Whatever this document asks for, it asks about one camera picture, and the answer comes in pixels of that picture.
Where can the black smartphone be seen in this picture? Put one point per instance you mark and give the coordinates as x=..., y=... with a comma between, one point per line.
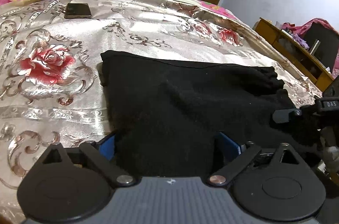
x=77, y=11

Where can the pink clothes pile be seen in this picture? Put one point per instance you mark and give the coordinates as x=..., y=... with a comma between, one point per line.
x=317, y=29

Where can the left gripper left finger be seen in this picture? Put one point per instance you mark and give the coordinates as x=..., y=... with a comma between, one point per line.
x=98, y=156

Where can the wooden side shelf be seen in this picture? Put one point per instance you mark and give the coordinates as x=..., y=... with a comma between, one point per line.
x=306, y=63

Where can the black pant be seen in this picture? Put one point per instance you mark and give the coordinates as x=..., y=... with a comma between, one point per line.
x=168, y=114

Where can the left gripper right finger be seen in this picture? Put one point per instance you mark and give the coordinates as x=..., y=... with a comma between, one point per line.
x=242, y=158

